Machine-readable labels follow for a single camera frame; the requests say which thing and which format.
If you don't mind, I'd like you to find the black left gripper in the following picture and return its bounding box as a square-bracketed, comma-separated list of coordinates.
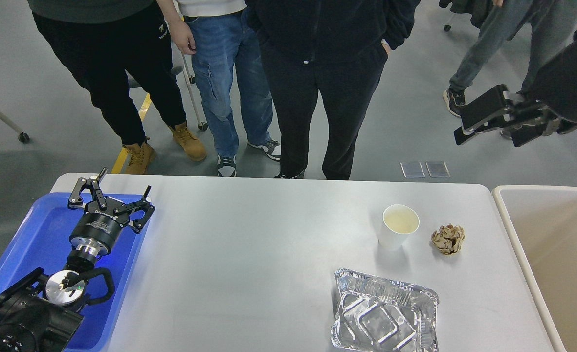
[68, 167, 156, 256]

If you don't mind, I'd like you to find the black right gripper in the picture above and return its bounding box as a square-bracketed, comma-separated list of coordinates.
[454, 30, 577, 147]

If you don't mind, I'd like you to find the white paper cup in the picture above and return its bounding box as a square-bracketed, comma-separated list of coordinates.
[377, 204, 420, 249]

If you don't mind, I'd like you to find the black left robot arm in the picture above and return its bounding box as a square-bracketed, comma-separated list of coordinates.
[0, 169, 155, 352]

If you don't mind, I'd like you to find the blue plastic tray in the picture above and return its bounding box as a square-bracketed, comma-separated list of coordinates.
[0, 192, 146, 352]

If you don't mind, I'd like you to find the metal floor plate right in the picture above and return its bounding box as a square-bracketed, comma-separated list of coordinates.
[425, 161, 451, 178]

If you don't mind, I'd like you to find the metal floor plate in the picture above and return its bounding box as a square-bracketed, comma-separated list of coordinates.
[400, 162, 425, 179]
[425, 161, 451, 178]

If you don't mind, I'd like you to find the white chair with jacket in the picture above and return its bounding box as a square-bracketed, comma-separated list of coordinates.
[438, 0, 494, 29]

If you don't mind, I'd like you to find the metal floor plate left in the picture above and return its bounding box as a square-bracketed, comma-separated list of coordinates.
[400, 162, 425, 179]

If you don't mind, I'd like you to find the person in grey trousers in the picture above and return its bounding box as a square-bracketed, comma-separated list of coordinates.
[443, 0, 577, 117]

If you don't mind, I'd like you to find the grey chair leg castor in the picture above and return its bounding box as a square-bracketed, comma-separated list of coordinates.
[0, 111, 31, 143]

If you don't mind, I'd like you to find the beige plastic bin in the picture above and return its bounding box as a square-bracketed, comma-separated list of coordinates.
[492, 185, 577, 352]

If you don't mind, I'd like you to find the crumpled brown paper ball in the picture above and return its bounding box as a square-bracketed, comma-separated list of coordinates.
[431, 223, 465, 256]

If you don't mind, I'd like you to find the white rolling chair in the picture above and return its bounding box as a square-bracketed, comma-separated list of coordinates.
[126, 44, 208, 132]

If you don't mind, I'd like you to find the person in black clothes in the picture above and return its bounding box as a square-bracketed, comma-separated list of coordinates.
[246, 0, 420, 180]

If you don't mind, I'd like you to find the person in tan boots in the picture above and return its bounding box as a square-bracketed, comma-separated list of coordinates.
[28, 0, 207, 174]

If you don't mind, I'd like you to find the person in blue jeans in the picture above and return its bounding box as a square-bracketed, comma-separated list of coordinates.
[158, 0, 281, 177]

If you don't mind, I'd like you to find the aluminium foil food tray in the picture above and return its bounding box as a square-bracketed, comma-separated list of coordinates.
[331, 269, 439, 352]

